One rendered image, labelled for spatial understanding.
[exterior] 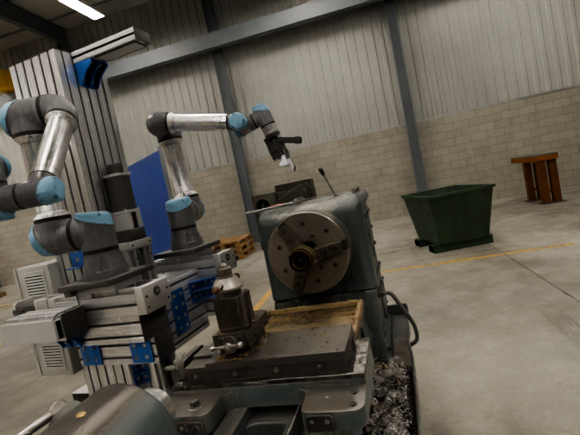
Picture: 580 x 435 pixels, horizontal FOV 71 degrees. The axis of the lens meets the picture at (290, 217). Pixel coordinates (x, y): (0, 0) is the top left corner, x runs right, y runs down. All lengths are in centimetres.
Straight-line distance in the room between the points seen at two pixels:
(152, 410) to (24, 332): 114
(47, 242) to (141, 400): 111
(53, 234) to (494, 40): 1168
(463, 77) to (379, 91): 216
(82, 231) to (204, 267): 56
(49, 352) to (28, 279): 32
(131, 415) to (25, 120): 126
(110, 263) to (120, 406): 102
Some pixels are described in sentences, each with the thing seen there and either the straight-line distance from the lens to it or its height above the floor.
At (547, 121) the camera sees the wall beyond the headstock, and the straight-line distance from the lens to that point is 1234.
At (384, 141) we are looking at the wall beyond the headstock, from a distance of 1156.
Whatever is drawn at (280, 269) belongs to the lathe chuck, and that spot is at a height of 103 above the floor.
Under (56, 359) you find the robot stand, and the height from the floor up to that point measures 83.
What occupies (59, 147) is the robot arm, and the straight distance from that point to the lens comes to 143.
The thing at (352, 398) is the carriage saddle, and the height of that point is 90.
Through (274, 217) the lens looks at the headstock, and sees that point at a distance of 172.
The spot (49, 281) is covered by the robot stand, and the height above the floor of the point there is 116.
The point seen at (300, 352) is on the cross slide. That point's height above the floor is 97.
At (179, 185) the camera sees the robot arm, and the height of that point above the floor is 145.
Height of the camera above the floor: 133
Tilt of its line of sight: 4 degrees down
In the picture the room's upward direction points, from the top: 11 degrees counter-clockwise
